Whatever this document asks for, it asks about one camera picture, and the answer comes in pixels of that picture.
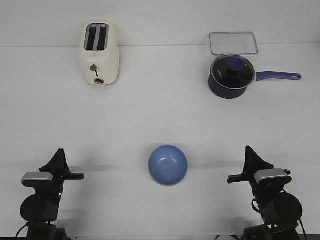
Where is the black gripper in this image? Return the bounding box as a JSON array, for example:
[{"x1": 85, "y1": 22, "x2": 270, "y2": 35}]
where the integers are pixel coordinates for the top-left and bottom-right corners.
[
  {"x1": 39, "y1": 148, "x2": 85, "y2": 200},
  {"x1": 227, "y1": 145, "x2": 292, "y2": 200}
]

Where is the blue bowl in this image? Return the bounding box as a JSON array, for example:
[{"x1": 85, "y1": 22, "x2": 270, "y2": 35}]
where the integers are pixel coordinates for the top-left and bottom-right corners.
[{"x1": 148, "y1": 145, "x2": 188, "y2": 187}]

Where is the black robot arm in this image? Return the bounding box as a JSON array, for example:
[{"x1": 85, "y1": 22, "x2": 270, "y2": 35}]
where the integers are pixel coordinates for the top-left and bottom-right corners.
[
  {"x1": 227, "y1": 145, "x2": 303, "y2": 240},
  {"x1": 20, "y1": 148, "x2": 84, "y2": 240}
]

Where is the dark blue saucepan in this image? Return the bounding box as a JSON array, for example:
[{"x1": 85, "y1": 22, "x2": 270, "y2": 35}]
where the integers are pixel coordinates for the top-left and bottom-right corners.
[{"x1": 208, "y1": 66, "x2": 302, "y2": 99}]

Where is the glass pot lid blue knob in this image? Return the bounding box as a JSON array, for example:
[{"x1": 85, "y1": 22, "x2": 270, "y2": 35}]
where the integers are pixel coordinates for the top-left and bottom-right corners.
[{"x1": 210, "y1": 55, "x2": 256, "y2": 90}]

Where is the cream two-slot toaster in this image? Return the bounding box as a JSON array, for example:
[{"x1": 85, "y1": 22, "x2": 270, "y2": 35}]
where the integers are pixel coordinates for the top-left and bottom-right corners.
[{"x1": 79, "y1": 20, "x2": 120, "y2": 86}]

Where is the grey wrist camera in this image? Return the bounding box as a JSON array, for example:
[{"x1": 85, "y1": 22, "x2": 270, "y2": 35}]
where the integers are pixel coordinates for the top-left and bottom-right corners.
[
  {"x1": 21, "y1": 172, "x2": 53, "y2": 187},
  {"x1": 254, "y1": 168, "x2": 291, "y2": 184}
]

